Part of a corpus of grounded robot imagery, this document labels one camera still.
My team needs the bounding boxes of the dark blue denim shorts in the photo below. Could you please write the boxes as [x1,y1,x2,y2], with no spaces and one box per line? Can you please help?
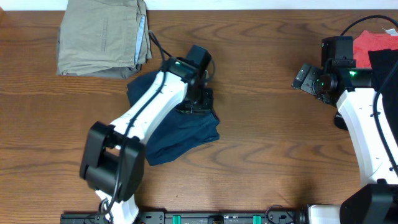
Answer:
[127,71,220,166]

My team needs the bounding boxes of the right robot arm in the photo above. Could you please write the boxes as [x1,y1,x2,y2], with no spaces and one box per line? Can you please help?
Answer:
[292,64,397,223]

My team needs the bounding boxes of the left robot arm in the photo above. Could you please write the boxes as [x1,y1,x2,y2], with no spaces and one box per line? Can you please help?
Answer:
[75,56,212,223]

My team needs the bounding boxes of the red garment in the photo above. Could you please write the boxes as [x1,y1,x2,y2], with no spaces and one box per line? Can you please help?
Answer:
[353,29,397,68]

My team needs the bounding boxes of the folded khaki trousers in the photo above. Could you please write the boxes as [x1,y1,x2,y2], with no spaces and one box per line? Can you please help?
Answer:
[56,0,152,79]

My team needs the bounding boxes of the left black cable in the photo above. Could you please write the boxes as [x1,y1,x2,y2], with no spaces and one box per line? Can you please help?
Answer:
[99,30,174,218]

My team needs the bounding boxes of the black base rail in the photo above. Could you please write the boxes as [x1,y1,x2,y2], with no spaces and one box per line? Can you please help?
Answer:
[60,210,308,224]

